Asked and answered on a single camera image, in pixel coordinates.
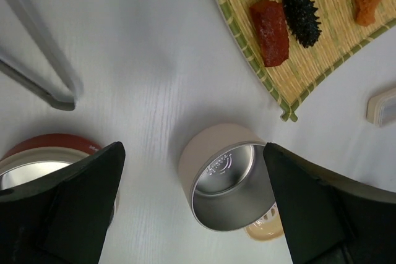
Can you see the woven bamboo tray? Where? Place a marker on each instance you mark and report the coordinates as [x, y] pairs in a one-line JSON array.
[[341, 37]]

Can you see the black sea cucumber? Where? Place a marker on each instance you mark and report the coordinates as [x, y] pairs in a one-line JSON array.
[[302, 21]]

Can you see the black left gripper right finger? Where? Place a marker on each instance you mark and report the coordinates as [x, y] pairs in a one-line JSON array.
[[328, 217]]

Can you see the dark red meat slice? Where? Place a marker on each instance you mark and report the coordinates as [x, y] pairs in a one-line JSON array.
[[270, 24]]

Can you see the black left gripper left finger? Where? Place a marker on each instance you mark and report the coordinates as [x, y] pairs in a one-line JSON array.
[[62, 217]]

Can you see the metal serving tongs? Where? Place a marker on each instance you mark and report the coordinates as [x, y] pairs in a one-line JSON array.
[[23, 13]]

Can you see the beige steel lunch container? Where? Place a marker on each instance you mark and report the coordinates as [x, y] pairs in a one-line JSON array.
[[225, 179]]

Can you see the red-based steel lunch container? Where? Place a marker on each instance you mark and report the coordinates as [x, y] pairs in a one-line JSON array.
[[42, 155]]

